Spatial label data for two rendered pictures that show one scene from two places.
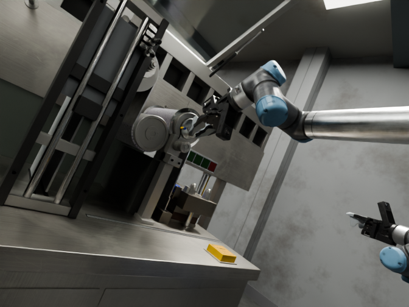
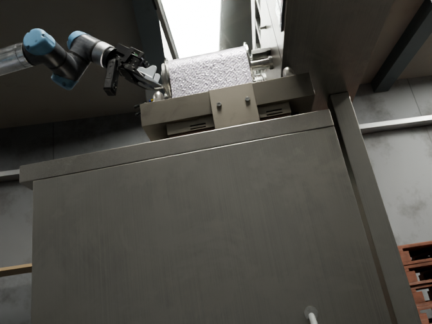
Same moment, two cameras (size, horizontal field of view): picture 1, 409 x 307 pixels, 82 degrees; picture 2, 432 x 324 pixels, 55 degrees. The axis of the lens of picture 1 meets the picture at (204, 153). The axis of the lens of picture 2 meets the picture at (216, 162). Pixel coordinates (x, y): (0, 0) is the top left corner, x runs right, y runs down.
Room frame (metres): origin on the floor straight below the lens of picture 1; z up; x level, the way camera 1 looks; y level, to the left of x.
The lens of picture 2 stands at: (1.67, -0.65, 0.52)
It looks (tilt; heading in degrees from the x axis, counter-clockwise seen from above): 22 degrees up; 132
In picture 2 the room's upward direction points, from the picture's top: 9 degrees counter-clockwise
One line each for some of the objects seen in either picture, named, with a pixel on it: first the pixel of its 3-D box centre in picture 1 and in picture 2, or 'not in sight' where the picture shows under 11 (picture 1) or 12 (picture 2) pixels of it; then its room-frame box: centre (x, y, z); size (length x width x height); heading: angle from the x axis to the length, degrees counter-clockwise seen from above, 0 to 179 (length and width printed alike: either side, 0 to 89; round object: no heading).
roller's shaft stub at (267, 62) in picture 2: not in sight; (261, 63); (1.08, 0.28, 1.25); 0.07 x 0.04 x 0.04; 39
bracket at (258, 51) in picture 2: not in sight; (261, 54); (1.09, 0.28, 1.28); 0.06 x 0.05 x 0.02; 39
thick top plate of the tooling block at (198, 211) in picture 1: (174, 190); (228, 115); (1.10, 0.06, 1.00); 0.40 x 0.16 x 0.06; 39
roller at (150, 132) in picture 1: (137, 129); not in sight; (0.88, 0.26, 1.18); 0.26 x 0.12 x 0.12; 39
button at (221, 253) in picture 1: (221, 253); not in sight; (0.78, -0.18, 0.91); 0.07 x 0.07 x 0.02; 39
